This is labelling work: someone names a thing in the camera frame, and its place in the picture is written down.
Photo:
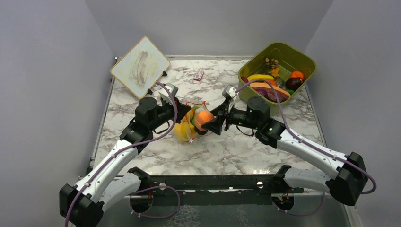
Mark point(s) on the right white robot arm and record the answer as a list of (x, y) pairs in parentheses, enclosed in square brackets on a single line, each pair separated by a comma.
[(342, 176)]

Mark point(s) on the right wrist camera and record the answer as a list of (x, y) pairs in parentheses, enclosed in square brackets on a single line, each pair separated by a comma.
[(230, 95)]

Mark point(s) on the dark twig with brown nuts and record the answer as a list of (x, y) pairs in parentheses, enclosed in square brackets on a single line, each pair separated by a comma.
[(271, 63)]

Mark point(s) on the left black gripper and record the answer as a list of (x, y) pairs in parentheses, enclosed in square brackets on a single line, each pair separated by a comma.
[(182, 109)]

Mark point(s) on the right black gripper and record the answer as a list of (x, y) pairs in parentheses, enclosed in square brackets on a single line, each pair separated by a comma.
[(215, 126)]

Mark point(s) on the yellow toy bell pepper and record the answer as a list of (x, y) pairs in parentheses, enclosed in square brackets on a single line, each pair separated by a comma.
[(183, 132)]

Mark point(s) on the orange toy tangerine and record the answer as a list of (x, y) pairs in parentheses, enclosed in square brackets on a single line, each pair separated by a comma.
[(297, 74)]

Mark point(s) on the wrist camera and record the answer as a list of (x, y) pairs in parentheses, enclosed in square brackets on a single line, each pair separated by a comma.
[(168, 92), (230, 95)]

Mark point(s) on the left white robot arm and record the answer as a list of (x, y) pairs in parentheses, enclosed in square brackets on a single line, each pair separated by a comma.
[(85, 203)]

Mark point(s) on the peach toy fruit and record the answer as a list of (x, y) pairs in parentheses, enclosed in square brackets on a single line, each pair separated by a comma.
[(203, 117)]

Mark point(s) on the small red white box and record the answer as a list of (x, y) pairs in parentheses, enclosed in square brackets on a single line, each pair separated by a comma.
[(198, 75)]

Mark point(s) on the small orange toy pumpkin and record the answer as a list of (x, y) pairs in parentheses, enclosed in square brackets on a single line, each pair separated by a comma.
[(272, 82)]

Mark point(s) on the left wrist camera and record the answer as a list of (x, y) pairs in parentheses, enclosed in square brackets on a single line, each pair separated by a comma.
[(168, 92)]

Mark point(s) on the green toy cucumber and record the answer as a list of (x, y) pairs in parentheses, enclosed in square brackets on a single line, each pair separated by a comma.
[(291, 92)]

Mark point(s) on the red toy steak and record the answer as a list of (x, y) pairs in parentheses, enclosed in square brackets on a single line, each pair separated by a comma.
[(269, 94)]

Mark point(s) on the black toy fruit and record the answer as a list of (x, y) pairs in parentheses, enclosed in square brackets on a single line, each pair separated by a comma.
[(201, 131)]

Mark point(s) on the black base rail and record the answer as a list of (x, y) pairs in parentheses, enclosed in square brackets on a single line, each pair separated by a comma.
[(203, 190)]

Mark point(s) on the clear zip top bag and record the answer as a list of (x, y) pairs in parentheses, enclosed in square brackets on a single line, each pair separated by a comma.
[(201, 105)]

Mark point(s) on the small whiteboard with wooden frame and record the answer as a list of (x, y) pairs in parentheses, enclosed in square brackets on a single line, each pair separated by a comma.
[(141, 67)]

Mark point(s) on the yellow toy banana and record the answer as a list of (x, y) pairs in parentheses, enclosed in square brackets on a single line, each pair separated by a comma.
[(260, 76)]

